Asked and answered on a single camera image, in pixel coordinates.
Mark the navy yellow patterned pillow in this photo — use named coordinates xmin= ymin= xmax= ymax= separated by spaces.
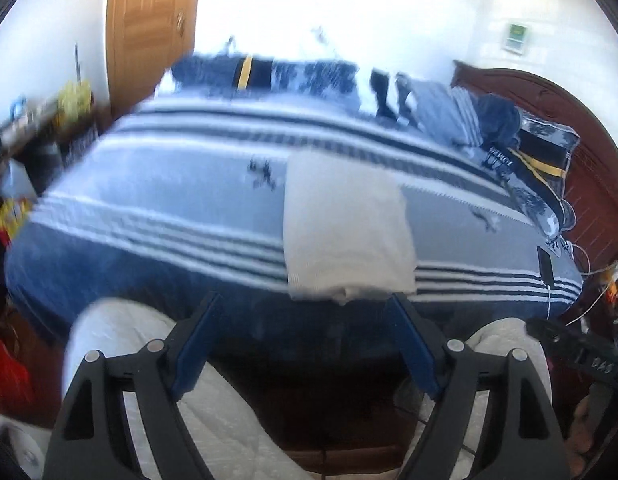
xmin=481 ymin=119 xmax=582 ymax=241

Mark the grey striped pillow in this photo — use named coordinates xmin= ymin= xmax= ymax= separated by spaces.
xmin=396 ymin=76 xmax=486 ymax=147

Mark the dark wooden desk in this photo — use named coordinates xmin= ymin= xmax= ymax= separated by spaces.
xmin=0 ymin=95 xmax=101 ymax=201

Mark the red bag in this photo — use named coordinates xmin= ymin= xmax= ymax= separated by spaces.
xmin=0 ymin=332 xmax=36 ymax=417

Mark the black smartphone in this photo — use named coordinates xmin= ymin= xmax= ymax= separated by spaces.
xmin=536 ymin=246 xmax=558 ymax=291

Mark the person's left leg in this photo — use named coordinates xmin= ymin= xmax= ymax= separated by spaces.
xmin=63 ymin=297 xmax=310 ymax=480

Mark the wooden door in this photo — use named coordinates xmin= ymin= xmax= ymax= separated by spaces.
xmin=106 ymin=0 xmax=205 ymax=121

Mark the white charging cable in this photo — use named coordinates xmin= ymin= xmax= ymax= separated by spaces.
xmin=546 ymin=195 xmax=612 ymax=323

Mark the cream knitted garment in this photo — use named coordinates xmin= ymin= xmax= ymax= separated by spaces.
xmin=283 ymin=150 xmax=418 ymax=306

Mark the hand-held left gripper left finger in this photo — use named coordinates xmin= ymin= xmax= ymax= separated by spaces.
xmin=42 ymin=291 xmax=225 ymax=480

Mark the yellow plastic bag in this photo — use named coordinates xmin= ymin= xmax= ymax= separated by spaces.
xmin=58 ymin=80 xmax=94 ymax=117

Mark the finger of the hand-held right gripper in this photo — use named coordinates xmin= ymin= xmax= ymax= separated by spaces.
xmin=526 ymin=317 xmax=618 ymax=392

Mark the blue white striped blanket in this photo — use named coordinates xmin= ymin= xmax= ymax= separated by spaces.
xmin=4 ymin=95 xmax=584 ymax=346

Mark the wooden headboard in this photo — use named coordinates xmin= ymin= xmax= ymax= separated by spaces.
xmin=451 ymin=60 xmax=618 ymax=281

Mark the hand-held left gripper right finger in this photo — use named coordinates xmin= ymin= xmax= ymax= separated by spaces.
xmin=386 ymin=291 xmax=572 ymax=480

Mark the framed wall picture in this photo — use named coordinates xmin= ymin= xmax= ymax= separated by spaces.
xmin=501 ymin=21 xmax=531 ymax=55

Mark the dark blue cloth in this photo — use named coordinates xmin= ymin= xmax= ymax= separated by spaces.
xmin=476 ymin=94 xmax=522 ymax=150

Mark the black cloth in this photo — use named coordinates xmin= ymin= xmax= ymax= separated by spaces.
xmin=369 ymin=67 xmax=401 ymax=122

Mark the blue patterned quilt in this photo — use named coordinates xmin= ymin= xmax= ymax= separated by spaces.
xmin=156 ymin=52 xmax=362 ymax=98

